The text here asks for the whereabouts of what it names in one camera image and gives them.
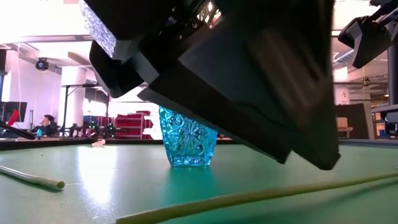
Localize person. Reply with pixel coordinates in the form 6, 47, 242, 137
30, 114, 59, 138

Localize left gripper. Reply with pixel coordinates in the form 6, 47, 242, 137
79, 0, 225, 99

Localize black monitor pole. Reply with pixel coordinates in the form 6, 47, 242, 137
387, 43, 398, 106

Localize dark panel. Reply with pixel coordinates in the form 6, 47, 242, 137
335, 103, 376, 140

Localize black background gantry frame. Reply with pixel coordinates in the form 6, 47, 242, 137
60, 83, 111, 138

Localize black ceiling spotlight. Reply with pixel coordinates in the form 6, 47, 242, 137
34, 57, 50, 72

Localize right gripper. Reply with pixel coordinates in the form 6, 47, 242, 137
338, 16, 394, 70

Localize white building column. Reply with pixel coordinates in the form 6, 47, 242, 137
334, 67, 349, 105

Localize cardboard box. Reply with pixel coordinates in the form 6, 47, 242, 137
336, 116, 354, 131

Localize grey side desk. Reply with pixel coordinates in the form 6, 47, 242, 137
371, 104, 398, 113

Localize pink artificial tulip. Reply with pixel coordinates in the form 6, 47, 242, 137
0, 164, 67, 191

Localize green table mat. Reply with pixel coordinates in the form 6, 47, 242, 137
0, 143, 398, 224

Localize blue cut-glass vase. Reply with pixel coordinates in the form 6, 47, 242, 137
158, 105, 219, 168

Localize black artificial tulip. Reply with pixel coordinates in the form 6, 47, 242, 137
115, 172, 398, 224

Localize black background monitor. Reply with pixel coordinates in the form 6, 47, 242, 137
0, 101, 27, 123

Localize red storage shelves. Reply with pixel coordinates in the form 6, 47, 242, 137
114, 110, 154, 140

